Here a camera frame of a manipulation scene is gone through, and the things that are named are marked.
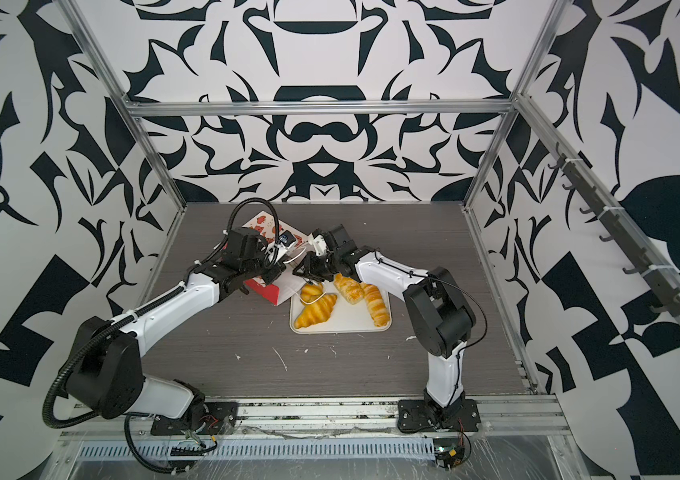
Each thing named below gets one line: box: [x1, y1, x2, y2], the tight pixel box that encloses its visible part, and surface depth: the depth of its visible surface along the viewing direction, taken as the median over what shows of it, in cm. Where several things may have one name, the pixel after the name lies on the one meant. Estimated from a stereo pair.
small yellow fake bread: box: [300, 283, 323, 303], surface depth 95 cm
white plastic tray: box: [290, 283, 391, 334], surface depth 91 cm
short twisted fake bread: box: [333, 273, 365, 304], surface depth 94 cm
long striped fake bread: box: [364, 283, 391, 327], surface depth 93 cm
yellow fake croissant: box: [294, 294, 337, 329], surface depth 89 cm
